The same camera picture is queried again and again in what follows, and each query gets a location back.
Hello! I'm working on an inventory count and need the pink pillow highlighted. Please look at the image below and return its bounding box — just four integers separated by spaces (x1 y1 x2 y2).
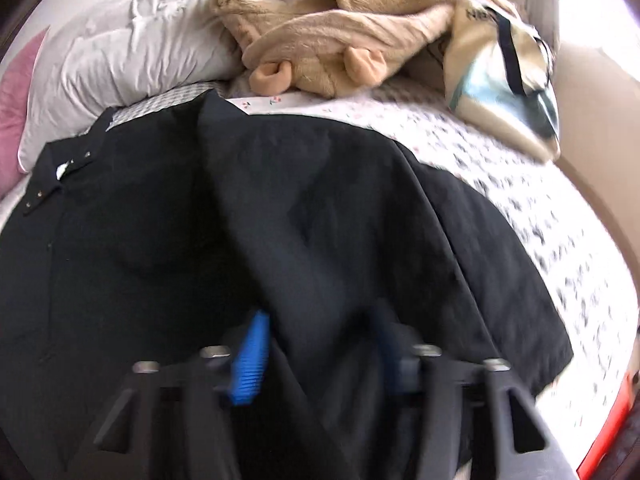
0 29 49 197

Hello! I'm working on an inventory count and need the beige plush robe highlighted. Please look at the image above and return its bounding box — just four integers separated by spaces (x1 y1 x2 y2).
215 0 521 97

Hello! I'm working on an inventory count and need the white pillow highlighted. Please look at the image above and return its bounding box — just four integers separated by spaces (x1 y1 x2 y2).
17 0 247 162

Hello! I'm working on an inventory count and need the cream and blue tote bag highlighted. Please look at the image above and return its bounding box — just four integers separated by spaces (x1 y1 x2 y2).
442 0 562 162

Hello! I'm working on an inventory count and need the floral white bed sheet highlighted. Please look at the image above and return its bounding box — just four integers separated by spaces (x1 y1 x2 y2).
225 82 637 463

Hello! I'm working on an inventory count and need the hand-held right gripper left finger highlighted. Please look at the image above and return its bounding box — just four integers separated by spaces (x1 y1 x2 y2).
67 309 273 480

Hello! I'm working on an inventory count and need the black garment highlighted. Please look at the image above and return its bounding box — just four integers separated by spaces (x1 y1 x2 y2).
0 91 574 480

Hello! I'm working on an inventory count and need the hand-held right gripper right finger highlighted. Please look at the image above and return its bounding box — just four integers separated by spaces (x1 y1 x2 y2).
372 304 583 480

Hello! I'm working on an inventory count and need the orange object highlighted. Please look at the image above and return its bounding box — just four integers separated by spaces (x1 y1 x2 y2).
575 374 637 480

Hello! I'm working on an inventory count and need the grey checked cloth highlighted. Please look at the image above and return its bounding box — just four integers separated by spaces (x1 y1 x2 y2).
106 80 232 132

